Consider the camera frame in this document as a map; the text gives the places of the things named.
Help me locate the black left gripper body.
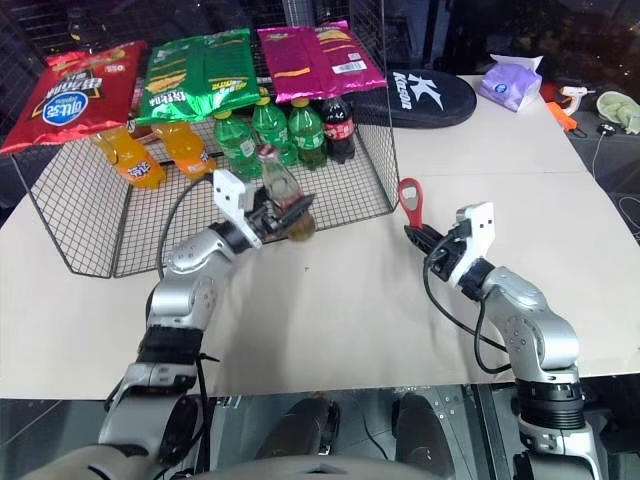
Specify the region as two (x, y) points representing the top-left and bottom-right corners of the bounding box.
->
(243, 186), (289, 237)

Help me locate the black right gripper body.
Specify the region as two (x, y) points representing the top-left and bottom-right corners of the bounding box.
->
(424, 224), (470, 275)

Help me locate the clear glass bottle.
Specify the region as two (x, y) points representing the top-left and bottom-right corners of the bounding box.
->
(255, 144), (317, 245)

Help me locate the red bottle opener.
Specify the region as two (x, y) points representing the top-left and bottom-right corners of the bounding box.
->
(397, 177), (427, 230)

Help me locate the green soda plastic bottle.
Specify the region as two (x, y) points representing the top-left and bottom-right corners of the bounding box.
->
(251, 97), (300, 167)
(287, 98), (330, 170)
(212, 110), (264, 181)

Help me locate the dark cola plastic bottle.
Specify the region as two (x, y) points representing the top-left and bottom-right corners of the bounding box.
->
(319, 96), (357, 165)

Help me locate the orange soda plastic bottle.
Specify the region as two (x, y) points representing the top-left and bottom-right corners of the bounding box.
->
(89, 124), (167, 190)
(149, 121), (217, 180)

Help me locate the green chip bag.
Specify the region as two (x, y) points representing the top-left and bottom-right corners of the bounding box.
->
(130, 27), (262, 127)

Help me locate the black racket bag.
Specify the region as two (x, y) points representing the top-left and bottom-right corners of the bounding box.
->
(352, 69), (478, 130)

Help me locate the magenta chip bag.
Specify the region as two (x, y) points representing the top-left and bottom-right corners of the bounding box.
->
(255, 20), (390, 105)

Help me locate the purple tissue pack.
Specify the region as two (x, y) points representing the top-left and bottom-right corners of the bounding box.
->
(477, 52), (545, 114)

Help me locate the orange plastic tool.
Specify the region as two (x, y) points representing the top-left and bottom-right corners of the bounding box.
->
(542, 82), (579, 132)

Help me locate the dark rounded shape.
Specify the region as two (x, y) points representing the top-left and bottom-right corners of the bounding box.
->
(392, 392), (457, 464)
(252, 394), (342, 459)

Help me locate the white glue gun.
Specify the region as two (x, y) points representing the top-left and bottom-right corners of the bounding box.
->
(558, 85), (599, 117)

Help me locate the red chip bag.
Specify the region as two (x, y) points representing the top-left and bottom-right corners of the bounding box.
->
(0, 39), (150, 155)

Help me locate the pale green cloth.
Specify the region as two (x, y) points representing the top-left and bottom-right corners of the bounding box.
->
(596, 90), (640, 134)

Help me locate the light grey robot torso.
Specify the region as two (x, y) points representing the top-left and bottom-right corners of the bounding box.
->
(19, 442), (351, 480)

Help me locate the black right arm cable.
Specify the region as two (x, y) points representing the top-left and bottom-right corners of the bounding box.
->
(422, 249), (516, 375)

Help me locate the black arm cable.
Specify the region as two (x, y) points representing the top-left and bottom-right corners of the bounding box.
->
(422, 249), (516, 375)
(155, 174), (219, 281)

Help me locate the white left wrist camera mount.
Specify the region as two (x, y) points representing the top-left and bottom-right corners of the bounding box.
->
(211, 168), (263, 250)

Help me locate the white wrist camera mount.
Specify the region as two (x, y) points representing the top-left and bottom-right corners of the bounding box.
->
(211, 168), (263, 250)
(448, 201), (497, 290)

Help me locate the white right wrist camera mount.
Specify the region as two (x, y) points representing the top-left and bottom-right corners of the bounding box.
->
(448, 201), (497, 290)

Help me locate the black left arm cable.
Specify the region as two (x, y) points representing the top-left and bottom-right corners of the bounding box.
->
(155, 174), (219, 281)

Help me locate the thin white cable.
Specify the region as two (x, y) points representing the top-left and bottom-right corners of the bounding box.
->
(592, 122), (640, 221)

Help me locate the black wire mesh rack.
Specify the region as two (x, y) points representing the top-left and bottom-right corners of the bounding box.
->
(12, 29), (401, 280)

